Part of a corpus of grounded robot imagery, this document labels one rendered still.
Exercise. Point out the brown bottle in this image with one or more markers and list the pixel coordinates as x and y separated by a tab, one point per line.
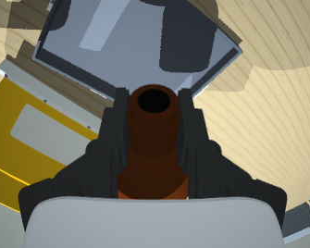
153	171

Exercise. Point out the yellow divided crate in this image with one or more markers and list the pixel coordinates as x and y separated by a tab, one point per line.
36	141

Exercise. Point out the grey rectangular tray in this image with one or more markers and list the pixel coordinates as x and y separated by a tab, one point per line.
105	44

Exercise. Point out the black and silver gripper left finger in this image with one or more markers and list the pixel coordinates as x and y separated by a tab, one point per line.
90	175

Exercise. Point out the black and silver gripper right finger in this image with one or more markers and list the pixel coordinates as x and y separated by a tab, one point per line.
211	174

